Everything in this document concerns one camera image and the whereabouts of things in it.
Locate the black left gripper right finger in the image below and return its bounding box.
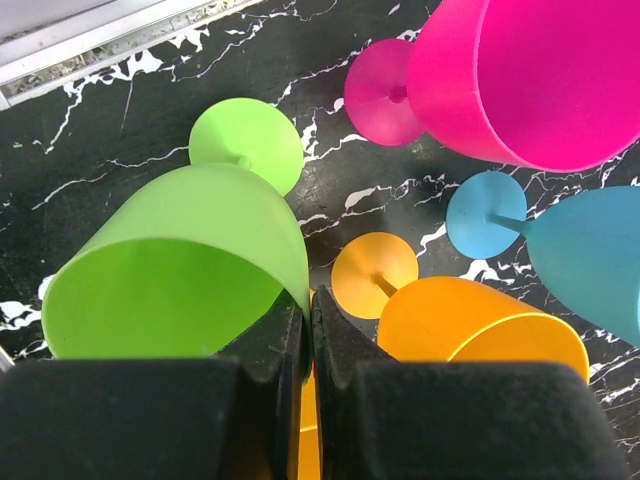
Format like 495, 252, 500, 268
311, 287, 632, 479

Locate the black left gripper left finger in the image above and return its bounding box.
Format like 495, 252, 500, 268
1, 293, 304, 479

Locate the yellow-base orange wine glass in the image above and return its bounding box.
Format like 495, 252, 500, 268
294, 287, 324, 480

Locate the green wine glass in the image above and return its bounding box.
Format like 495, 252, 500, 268
42, 98, 310, 360

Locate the blue wine glass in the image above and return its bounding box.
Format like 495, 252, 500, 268
445, 171, 639, 346

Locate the magenta wine glass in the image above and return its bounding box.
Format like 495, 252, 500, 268
343, 1, 639, 173

